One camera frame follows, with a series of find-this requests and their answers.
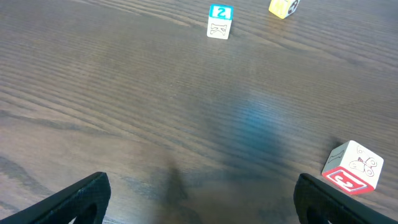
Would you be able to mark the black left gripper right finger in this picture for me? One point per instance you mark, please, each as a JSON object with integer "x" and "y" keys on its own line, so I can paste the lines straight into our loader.
{"x": 317, "y": 202}

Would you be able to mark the yellow wooden block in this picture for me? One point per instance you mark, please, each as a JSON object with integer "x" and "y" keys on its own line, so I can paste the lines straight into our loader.
{"x": 283, "y": 8}

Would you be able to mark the red edged butterfly block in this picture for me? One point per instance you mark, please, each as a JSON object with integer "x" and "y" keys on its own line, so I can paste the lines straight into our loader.
{"x": 353, "y": 168}

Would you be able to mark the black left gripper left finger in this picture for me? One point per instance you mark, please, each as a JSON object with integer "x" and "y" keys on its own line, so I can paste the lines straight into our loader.
{"x": 85, "y": 201}

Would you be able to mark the blue number 2 block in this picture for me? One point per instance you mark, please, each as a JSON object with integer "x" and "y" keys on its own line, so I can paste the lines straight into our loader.
{"x": 219, "y": 21}

